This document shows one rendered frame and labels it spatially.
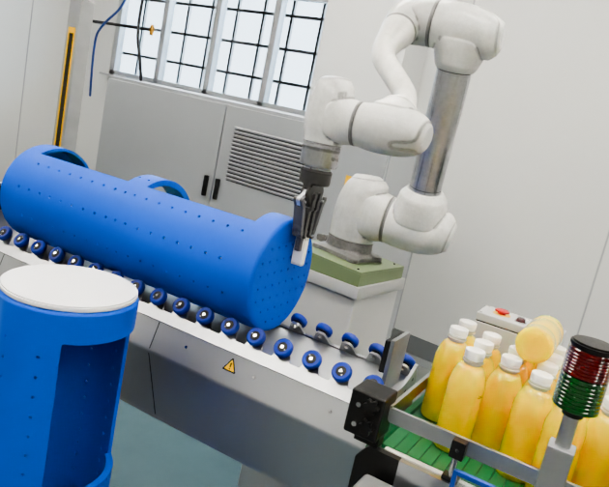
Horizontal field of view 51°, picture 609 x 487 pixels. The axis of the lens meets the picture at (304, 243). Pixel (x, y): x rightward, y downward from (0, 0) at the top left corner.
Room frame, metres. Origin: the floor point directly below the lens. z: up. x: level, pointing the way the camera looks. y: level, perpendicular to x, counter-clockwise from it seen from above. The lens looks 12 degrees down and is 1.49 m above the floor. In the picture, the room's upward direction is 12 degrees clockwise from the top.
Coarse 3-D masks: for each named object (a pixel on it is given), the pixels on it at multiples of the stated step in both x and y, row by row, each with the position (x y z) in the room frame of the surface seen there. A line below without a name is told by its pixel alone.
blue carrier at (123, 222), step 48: (0, 192) 1.77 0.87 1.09; (48, 192) 1.69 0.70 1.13; (96, 192) 1.63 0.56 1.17; (144, 192) 1.60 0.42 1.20; (48, 240) 1.72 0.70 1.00; (96, 240) 1.60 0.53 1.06; (144, 240) 1.52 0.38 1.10; (192, 240) 1.46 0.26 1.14; (240, 240) 1.43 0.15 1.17; (288, 240) 1.50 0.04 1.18; (192, 288) 1.46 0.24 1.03; (240, 288) 1.39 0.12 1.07; (288, 288) 1.54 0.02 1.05
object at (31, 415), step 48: (0, 336) 1.17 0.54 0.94; (48, 336) 1.14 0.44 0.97; (96, 336) 1.18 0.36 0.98; (0, 384) 1.16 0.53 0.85; (48, 384) 1.15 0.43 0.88; (96, 384) 1.41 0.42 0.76; (0, 432) 1.15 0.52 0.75; (48, 432) 1.15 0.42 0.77; (96, 432) 1.40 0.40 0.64; (0, 480) 1.15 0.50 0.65; (48, 480) 1.41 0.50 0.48; (96, 480) 1.25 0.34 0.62
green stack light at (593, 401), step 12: (564, 372) 0.86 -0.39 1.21; (564, 384) 0.85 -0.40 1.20; (576, 384) 0.84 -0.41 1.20; (588, 384) 0.83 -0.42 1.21; (552, 396) 0.87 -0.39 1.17; (564, 396) 0.85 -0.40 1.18; (576, 396) 0.84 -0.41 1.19; (588, 396) 0.83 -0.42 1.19; (600, 396) 0.84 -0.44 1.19; (564, 408) 0.84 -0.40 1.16; (576, 408) 0.83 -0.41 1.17; (588, 408) 0.83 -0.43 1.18
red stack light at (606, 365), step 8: (568, 344) 0.87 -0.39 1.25; (568, 352) 0.86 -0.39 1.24; (576, 352) 0.85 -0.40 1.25; (584, 352) 0.84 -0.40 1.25; (568, 360) 0.86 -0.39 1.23; (576, 360) 0.85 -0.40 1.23; (584, 360) 0.84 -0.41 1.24; (592, 360) 0.83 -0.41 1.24; (600, 360) 0.83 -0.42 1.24; (608, 360) 0.83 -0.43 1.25; (568, 368) 0.85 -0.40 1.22; (576, 368) 0.84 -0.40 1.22; (584, 368) 0.84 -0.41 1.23; (592, 368) 0.83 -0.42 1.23; (600, 368) 0.83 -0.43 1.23; (608, 368) 0.84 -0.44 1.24; (576, 376) 0.84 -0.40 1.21; (584, 376) 0.84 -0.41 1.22; (592, 376) 0.83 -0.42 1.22; (600, 376) 0.83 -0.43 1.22; (608, 376) 0.84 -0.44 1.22; (600, 384) 0.83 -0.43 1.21
